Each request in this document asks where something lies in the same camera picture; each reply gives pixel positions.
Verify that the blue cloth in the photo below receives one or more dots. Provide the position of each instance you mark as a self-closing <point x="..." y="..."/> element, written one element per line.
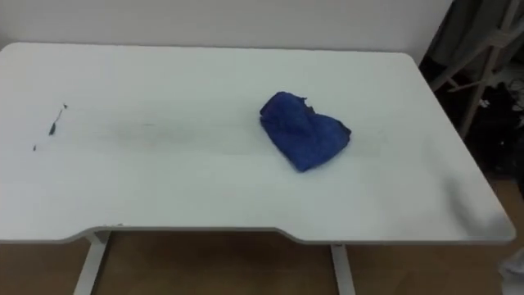
<point x="303" y="133"/>

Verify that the white desk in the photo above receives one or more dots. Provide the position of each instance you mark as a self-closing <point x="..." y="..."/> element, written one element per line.
<point x="184" y="184"/>

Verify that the white metal rack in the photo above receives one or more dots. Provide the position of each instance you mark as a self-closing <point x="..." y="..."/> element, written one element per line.
<point x="483" y="69"/>

